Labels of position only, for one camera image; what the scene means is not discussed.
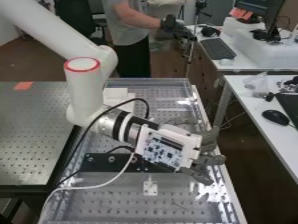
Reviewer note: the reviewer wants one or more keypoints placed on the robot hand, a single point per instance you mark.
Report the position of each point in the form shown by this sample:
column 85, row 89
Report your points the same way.
column 170, row 146

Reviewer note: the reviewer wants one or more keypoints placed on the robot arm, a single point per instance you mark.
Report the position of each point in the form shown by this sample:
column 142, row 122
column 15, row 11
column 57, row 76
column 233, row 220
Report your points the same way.
column 53, row 33

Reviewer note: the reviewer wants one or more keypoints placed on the black plate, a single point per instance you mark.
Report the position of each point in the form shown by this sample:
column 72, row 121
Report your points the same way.
column 110, row 163

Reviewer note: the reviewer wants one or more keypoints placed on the clear box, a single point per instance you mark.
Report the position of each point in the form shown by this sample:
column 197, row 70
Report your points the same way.
column 177, row 203

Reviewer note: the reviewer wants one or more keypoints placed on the small white box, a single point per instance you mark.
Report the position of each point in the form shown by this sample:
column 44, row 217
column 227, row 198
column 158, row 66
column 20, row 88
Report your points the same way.
column 116, row 96

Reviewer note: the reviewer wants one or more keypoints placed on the white desk with mouse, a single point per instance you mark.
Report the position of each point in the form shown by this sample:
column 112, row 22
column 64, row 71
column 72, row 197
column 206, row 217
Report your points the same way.
column 253, row 110

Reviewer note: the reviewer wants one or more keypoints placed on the black computer mouse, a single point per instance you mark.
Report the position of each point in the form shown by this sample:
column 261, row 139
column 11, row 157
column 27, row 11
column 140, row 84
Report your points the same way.
column 275, row 117

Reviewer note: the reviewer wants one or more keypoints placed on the clear plastic bag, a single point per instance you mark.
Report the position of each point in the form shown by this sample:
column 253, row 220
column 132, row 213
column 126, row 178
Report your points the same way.
column 257, row 85

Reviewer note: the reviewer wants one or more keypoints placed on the white computer mouse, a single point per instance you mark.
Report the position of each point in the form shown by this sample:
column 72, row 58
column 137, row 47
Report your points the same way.
column 226, row 61

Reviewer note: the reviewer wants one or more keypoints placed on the black desk mat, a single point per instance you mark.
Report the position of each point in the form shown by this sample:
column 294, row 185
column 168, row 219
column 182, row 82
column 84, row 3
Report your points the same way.
column 290, row 106

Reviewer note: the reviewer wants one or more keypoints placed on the black keyboard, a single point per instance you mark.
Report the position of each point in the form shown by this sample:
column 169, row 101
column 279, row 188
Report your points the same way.
column 218, row 48

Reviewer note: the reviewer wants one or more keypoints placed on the person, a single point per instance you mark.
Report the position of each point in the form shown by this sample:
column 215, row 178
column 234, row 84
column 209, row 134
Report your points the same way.
column 128, row 30

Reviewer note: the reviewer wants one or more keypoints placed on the black tripod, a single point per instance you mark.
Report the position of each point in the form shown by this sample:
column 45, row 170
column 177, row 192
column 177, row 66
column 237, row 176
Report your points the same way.
column 194, row 26

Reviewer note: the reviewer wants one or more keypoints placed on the black office chair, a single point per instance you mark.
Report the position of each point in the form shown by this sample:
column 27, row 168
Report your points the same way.
column 77, row 15

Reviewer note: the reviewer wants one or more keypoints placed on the black computer screen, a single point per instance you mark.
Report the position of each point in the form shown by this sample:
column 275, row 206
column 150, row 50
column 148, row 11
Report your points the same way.
column 261, row 8

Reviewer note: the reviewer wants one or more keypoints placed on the small white bracket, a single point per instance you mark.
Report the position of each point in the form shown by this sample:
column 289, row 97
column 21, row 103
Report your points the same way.
column 149, row 187

